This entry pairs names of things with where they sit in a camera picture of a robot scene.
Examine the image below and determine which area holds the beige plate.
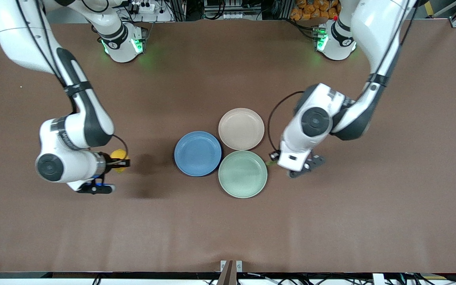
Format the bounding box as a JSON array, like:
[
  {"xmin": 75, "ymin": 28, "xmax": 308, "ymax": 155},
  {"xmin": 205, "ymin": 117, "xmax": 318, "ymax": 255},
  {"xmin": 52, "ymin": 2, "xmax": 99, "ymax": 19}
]
[{"xmin": 218, "ymin": 108, "xmax": 265, "ymax": 151}]

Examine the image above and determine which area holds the yellow lemon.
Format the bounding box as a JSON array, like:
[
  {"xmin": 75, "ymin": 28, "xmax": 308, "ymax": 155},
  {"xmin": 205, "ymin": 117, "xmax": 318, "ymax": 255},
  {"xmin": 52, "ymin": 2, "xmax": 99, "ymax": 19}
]
[{"xmin": 109, "ymin": 149, "xmax": 130, "ymax": 174}]

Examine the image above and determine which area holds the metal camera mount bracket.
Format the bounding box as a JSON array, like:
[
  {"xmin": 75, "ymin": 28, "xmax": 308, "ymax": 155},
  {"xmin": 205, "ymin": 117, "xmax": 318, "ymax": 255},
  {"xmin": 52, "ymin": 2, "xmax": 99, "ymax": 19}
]
[{"xmin": 220, "ymin": 260, "xmax": 243, "ymax": 285}]

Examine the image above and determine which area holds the bag of orange items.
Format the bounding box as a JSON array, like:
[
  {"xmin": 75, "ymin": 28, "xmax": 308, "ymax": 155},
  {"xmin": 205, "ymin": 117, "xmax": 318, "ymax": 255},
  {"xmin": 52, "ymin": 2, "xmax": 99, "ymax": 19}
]
[{"xmin": 290, "ymin": 0, "xmax": 340, "ymax": 21}]

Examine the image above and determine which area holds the brown table cover mat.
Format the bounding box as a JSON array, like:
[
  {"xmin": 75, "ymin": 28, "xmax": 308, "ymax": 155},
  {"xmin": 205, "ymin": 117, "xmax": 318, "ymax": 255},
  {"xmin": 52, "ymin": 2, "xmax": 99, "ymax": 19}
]
[{"xmin": 0, "ymin": 18, "xmax": 456, "ymax": 274}]

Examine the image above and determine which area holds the blue plate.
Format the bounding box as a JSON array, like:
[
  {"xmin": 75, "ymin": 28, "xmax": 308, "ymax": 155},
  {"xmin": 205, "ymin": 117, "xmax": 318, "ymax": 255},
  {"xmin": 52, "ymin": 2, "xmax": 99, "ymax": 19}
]
[{"xmin": 174, "ymin": 131, "xmax": 222, "ymax": 177}]

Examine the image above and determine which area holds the white power strip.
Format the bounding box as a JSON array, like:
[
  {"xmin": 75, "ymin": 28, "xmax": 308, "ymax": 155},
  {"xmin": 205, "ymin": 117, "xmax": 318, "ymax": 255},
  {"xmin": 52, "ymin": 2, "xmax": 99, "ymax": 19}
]
[{"xmin": 130, "ymin": 1, "xmax": 162, "ymax": 15}]

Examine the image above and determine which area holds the light green plate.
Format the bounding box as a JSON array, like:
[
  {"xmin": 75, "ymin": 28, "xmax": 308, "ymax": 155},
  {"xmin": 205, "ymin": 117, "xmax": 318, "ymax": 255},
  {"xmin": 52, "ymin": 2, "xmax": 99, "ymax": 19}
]
[{"xmin": 218, "ymin": 150, "xmax": 268, "ymax": 199}]

